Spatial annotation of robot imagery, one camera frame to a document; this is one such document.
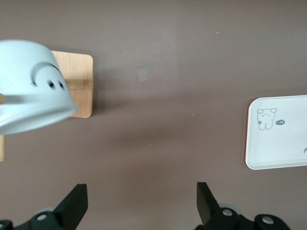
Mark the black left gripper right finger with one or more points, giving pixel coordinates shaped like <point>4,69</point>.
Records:
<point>206,206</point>

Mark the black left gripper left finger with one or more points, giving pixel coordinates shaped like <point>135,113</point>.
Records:
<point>72,208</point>

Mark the white cup with face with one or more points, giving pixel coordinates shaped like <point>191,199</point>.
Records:
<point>21,64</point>

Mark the wooden cup rack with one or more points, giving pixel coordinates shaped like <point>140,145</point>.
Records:
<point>81,69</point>

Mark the white tray with rabbit print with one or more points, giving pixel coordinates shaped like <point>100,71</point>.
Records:
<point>275,143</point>

